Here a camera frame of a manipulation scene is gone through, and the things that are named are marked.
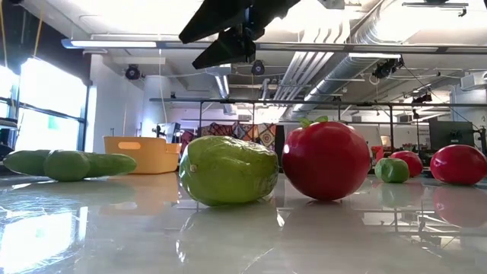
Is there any black ceiling spotlight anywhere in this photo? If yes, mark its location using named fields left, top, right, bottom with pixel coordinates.
left=124, top=63, right=142, bottom=81
left=250, top=59, right=266, bottom=76

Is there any red tomato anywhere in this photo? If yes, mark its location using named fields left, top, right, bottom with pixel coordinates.
left=430, top=144, right=487, bottom=186
left=282, top=116, right=372, bottom=202

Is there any large bright window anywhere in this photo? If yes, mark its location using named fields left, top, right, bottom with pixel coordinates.
left=0, top=56, right=89, bottom=153

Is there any green cucumber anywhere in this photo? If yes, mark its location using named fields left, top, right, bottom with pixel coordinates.
left=178, top=135, right=281, bottom=208
left=2, top=149, right=138, bottom=179

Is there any black table frame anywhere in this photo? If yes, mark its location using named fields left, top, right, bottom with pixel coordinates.
left=0, top=166, right=433, bottom=179

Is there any silver ceiling duct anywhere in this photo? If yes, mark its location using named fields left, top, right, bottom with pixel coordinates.
left=292, top=0, right=431, bottom=119

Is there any white air conditioning unit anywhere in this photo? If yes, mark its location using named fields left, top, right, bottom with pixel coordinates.
left=460, top=71, right=487, bottom=91

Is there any black computer monitor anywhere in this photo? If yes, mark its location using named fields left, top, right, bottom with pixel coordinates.
left=428, top=120, right=476, bottom=152

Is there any aluminium beam with light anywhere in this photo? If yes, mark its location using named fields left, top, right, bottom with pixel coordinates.
left=60, top=37, right=487, bottom=54

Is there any small red apple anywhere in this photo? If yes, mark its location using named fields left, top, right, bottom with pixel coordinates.
left=388, top=150, right=424, bottom=178

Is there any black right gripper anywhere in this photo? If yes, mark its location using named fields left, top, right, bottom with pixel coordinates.
left=178, top=0, right=301, bottom=71

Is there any black metal rack frame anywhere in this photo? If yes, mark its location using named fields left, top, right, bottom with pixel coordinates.
left=149, top=97, right=487, bottom=168

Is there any yellow hanging cord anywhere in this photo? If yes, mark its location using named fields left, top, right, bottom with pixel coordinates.
left=32, top=11, right=43, bottom=59

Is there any colourful patterned tapestry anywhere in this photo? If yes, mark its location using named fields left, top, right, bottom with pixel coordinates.
left=181, top=121, right=278, bottom=153

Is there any green lime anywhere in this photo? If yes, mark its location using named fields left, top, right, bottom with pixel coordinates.
left=43, top=150, right=91, bottom=183
left=374, top=158, right=411, bottom=184

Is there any yellow plastic basket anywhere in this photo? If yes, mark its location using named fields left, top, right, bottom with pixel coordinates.
left=103, top=135, right=183, bottom=175

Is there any black track light cluster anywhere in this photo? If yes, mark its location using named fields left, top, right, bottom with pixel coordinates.
left=371, top=56, right=405, bottom=80

